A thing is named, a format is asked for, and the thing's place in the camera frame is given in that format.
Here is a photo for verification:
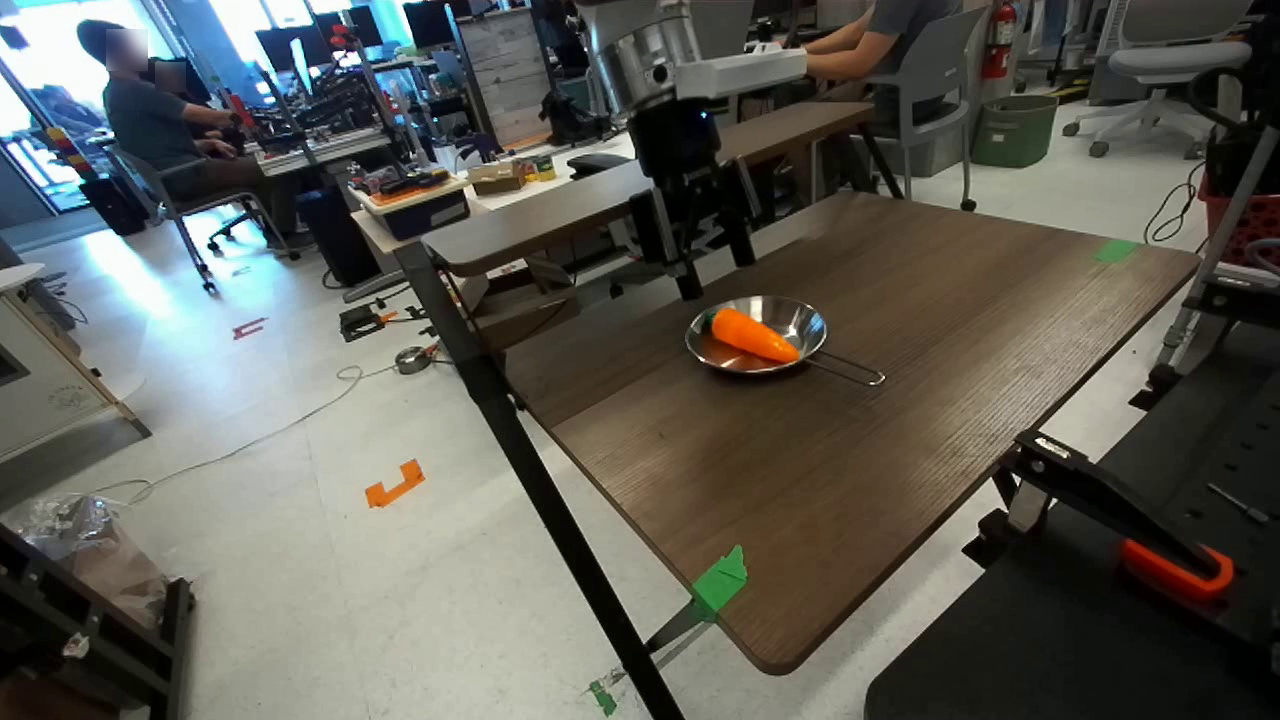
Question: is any large grey office chair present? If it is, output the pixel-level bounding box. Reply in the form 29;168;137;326
1061;0;1259;161

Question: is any red fire extinguisher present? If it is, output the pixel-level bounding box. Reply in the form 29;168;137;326
982;0;1019;84

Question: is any white drawer cabinet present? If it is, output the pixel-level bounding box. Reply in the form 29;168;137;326
457;4;558;151

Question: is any person in grey shirt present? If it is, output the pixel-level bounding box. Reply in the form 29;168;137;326
797;0;997;89

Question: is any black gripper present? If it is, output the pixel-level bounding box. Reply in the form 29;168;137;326
625;91;762;306

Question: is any black power adapter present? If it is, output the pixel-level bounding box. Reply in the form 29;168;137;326
338;291;403;343

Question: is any clear plastic bag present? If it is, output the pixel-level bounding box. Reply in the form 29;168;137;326
6;487;133;563

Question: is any small steel frying pan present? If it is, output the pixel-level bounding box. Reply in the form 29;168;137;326
680;291;892;394

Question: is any black cart frame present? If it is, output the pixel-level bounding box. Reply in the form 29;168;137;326
0;520;201;720

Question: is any person in dark teal shirt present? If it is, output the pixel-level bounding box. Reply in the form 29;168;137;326
73;18;274;206

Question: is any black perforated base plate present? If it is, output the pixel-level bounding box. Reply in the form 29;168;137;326
859;311;1280;720

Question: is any black stand frame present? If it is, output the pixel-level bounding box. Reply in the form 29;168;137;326
1129;0;1280;411

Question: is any grey visitor chair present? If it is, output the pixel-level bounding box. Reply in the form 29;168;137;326
859;4;1002;216

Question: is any orange carrot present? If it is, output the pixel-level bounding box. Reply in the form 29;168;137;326
708;306;805;370

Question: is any green bin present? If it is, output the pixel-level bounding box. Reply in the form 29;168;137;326
967;89;1065;173

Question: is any black bag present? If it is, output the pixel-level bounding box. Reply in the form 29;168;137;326
77;173;153;240

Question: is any white low cabinet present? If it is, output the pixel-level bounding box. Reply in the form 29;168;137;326
0;258;158;517

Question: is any orange handled black clamp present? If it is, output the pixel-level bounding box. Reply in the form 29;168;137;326
977;429;1239;607

